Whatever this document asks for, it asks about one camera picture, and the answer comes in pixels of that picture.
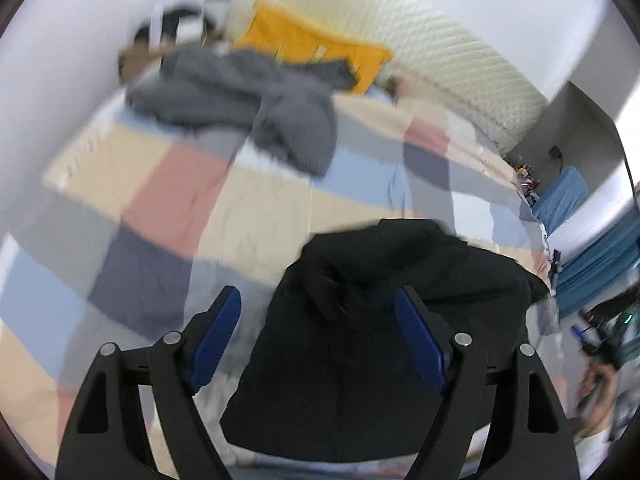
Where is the blue curtain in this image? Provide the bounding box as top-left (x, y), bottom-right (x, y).
top-left (555, 208), bottom-right (639, 318)

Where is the wooden nightstand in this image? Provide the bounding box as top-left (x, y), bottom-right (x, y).
top-left (117, 41), bottom-right (172, 84)

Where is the yellow pillow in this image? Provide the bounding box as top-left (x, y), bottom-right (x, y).
top-left (233, 0), bottom-right (393, 94)

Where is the patchwork checkered duvet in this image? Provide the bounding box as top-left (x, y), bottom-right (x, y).
top-left (1, 93), bottom-right (550, 477)

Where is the black puffer jacket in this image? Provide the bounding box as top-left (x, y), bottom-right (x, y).
top-left (221, 219), bottom-right (548, 463)

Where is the grey fleece garment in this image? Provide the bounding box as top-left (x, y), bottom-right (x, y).
top-left (126, 46), bottom-right (357, 177)

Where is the cream quilted headboard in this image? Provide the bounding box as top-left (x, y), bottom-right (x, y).
top-left (226, 0), bottom-right (549, 154)

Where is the black bag on nightstand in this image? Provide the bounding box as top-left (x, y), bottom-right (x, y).
top-left (134, 6), bottom-right (222, 47)

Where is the person right hand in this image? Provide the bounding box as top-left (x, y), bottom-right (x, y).
top-left (574, 358), bottom-right (618, 438)

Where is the pink pillow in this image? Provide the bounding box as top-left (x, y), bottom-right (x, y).
top-left (390, 76), bottom-right (444, 102)

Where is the blue towel on chair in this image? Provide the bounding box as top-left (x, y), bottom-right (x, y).
top-left (532, 166), bottom-right (588, 235)

